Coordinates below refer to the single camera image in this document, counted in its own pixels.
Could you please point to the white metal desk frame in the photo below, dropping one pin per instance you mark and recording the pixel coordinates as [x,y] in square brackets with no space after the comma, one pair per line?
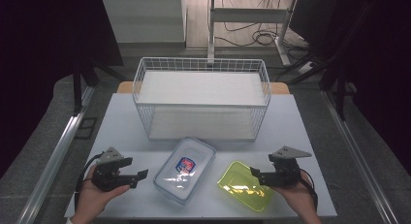
[248,15]

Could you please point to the white cabinet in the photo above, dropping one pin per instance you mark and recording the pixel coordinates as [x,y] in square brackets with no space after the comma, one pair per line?
[145,20]

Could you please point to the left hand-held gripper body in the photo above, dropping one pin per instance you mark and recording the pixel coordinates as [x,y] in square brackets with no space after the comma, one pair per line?
[108,180]

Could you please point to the white power strip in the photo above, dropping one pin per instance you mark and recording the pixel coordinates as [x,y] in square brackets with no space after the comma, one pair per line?
[305,68]

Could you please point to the aluminium rail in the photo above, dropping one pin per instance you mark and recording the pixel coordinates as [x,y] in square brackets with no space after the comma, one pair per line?
[55,156]
[355,153]

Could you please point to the clear plastic food container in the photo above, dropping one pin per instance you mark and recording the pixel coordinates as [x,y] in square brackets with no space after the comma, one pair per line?
[184,170]

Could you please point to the black square floor frame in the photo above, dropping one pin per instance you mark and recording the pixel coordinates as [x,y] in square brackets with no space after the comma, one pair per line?
[77,128]

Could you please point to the person's left hand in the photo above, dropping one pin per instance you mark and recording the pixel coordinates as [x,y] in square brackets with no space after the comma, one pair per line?
[90,198]

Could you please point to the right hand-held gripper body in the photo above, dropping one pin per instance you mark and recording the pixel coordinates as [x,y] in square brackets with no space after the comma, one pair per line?
[286,174]

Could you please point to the black stand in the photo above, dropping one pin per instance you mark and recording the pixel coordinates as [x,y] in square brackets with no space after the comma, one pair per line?
[77,88]
[339,88]

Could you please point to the yellow-green plastic container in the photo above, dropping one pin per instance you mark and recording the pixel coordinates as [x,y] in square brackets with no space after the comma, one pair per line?
[239,191]

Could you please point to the wooden table board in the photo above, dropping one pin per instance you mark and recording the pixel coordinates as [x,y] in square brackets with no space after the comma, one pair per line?
[124,87]

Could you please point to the person's right hand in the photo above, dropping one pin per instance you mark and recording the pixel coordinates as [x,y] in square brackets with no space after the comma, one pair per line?
[299,195]

